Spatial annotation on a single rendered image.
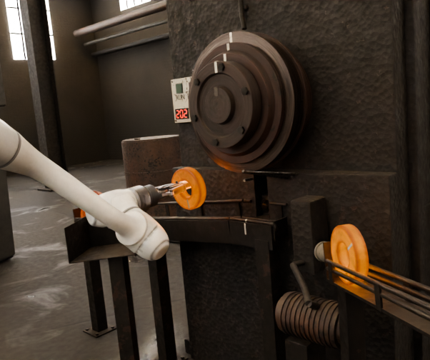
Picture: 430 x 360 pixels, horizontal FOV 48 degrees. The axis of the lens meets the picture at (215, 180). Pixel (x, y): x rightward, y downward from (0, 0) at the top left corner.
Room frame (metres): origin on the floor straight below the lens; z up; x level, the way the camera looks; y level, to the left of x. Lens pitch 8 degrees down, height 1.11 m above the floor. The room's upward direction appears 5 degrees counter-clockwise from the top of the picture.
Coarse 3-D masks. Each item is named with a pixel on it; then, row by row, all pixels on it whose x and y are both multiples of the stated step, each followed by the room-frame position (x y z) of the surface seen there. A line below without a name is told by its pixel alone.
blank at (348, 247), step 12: (336, 228) 1.24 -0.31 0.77; (348, 228) 1.20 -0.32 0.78; (336, 240) 1.25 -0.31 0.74; (348, 240) 1.18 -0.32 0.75; (360, 240) 1.16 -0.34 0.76; (336, 252) 1.25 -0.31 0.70; (348, 252) 1.18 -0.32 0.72; (360, 252) 1.15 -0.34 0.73; (348, 264) 1.23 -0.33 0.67; (360, 264) 1.14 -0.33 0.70
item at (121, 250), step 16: (80, 224) 1.89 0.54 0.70; (80, 240) 1.87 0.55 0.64; (96, 240) 1.95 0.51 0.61; (112, 240) 1.94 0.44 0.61; (80, 256) 1.82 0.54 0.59; (96, 256) 1.78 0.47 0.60; (112, 256) 1.74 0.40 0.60; (112, 272) 1.81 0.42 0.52; (128, 272) 1.84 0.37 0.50; (112, 288) 1.81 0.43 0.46; (128, 288) 1.82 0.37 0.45; (128, 304) 1.80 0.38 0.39; (128, 320) 1.80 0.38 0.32; (128, 336) 1.80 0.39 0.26; (128, 352) 1.80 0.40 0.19
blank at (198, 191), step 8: (184, 168) 1.74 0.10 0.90; (192, 168) 1.74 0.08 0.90; (176, 176) 1.76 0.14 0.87; (184, 176) 1.73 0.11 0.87; (192, 176) 1.71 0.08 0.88; (200, 176) 1.71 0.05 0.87; (192, 184) 1.71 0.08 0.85; (200, 184) 1.69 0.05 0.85; (184, 192) 1.77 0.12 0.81; (192, 192) 1.72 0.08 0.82; (200, 192) 1.69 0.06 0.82; (176, 200) 1.78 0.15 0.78; (184, 200) 1.75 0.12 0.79; (192, 200) 1.72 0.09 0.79; (200, 200) 1.70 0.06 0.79; (184, 208) 1.76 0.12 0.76; (192, 208) 1.73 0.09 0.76
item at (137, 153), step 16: (128, 144) 4.48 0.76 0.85; (144, 144) 4.41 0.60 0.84; (160, 144) 4.43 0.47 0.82; (176, 144) 4.54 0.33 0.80; (128, 160) 4.50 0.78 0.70; (144, 160) 4.41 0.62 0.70; (160, 160) 4.42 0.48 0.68; (176, 160) 4.52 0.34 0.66; (128, 176) 4.53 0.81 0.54; (144, 176) 4.41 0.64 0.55; (160, 176) 4.42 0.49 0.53; (160, 208) 4.41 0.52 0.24
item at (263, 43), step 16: (240, 32) 1.63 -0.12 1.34; (208, 48) 1.74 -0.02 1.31; (272, 48) 1.54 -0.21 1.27; (288, 64) 1.54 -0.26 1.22; (192, 80) 1.80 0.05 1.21; (288, 80) 1.51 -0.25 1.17; (288, 96) 1.51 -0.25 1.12; (288, 112) 1.51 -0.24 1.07; (288, 128) 1.52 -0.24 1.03; (288, 144) 1.57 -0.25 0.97; (256, 160) 1.61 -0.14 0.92; (272, 160) 1.57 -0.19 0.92
